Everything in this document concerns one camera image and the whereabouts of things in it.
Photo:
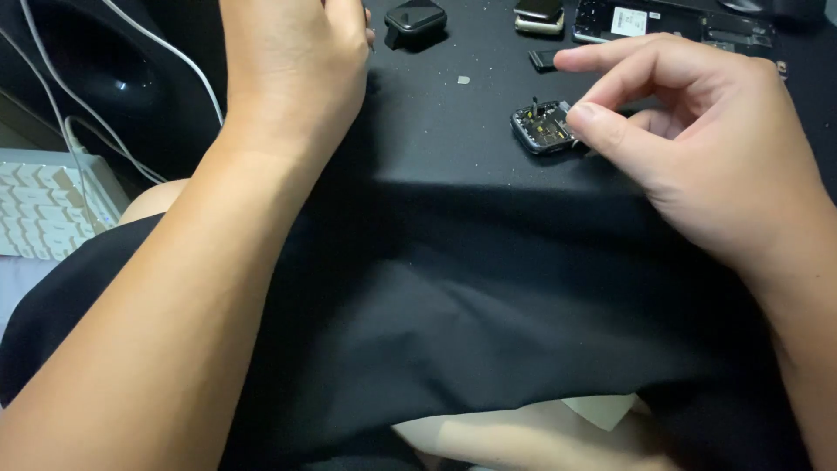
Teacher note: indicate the person's left hand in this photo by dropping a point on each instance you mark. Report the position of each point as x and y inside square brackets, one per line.
[294, 65]

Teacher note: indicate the person's right hand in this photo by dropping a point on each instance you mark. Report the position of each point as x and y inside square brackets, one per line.
[726, 150]

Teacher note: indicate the smartwatch case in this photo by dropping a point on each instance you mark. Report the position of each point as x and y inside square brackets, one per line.
[543, 127]

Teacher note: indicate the small gold metal part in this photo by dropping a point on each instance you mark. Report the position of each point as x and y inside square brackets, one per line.
[782, 69]

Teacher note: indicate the black smartwatch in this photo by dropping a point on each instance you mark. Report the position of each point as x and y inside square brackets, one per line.
[415, 19]

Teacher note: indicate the disassembled black phone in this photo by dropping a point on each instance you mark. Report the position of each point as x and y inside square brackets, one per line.
[680, 26]

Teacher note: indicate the dark rounded object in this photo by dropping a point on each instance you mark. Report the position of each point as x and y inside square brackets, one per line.
[745, 5]

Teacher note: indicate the black rounded speaker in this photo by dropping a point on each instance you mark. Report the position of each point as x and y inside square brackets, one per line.
[111, 72]

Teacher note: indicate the small black flat part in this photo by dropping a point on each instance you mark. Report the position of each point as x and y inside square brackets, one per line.
[541, 60]

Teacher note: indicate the stacked smartwatch bodies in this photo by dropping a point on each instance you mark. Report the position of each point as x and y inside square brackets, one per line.
[539, 16]

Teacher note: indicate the white keyboard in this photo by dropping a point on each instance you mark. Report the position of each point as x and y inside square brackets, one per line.
[46, 203]

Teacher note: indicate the person's black shirt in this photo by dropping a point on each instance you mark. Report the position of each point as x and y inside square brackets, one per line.
[458, 314]

